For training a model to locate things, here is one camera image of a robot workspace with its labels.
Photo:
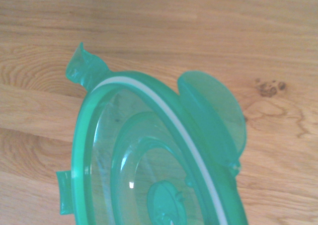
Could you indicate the green plastic container lid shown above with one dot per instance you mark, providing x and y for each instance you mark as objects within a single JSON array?
[{"x": 213, "y": 125}]

